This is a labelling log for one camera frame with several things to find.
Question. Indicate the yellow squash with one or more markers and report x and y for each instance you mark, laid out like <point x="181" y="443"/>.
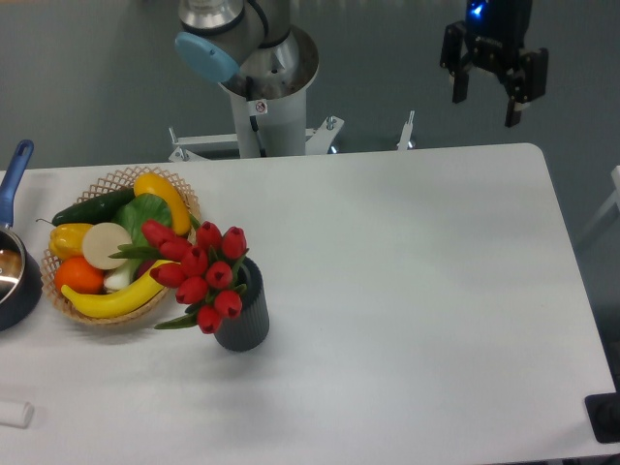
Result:
<point x="155" y="184"/>

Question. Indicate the beige round disc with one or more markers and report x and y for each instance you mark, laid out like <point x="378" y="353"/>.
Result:
<point x="102" y="241"/>

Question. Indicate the orange fruit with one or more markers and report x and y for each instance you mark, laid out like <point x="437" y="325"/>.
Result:
<point x="79" y="275"/>

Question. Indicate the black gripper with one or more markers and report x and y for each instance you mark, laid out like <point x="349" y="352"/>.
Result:
<point x="492" y="39"/>

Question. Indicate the green bok choy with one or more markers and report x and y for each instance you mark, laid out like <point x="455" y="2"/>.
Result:
<point x="131" y="217"/>

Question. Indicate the dark pot blue handle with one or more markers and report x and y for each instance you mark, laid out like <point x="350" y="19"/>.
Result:
<point x="21" y="281"/>

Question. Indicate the woven wicker basket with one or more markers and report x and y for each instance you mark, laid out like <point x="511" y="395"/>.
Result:
<point x="114" y="181"/>

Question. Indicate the yellow banana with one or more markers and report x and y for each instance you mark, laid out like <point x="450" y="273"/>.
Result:
<point x="118" y="304"/>

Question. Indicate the green cucumber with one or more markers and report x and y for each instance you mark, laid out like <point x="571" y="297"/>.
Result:
<point x="93" y="211"/>

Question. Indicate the yellow bell pepper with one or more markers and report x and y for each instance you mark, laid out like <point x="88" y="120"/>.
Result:
<point x="65" y="241"/>

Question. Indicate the dark grey ribbed vase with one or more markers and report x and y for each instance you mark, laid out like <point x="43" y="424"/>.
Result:
<point x="250" y="329"/>

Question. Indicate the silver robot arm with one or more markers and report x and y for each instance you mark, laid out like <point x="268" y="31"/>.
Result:
<point x="252" y="49"/>

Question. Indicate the red tulip bouquet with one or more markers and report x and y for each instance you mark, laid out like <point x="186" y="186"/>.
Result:
<point x="203" y="274"/>

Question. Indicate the white furniture at right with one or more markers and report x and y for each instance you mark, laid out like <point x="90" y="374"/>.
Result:
<point x="603" y="218"/>

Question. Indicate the purple eggplant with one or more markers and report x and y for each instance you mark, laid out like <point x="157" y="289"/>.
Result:
<point x="143" y="268"/>

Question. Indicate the white cylinder object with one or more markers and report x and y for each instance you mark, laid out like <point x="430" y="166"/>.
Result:
<point x="16" y="414"/>

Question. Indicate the black device at edge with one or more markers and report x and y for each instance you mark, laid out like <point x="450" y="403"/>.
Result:
<point x="603" y="413"/>

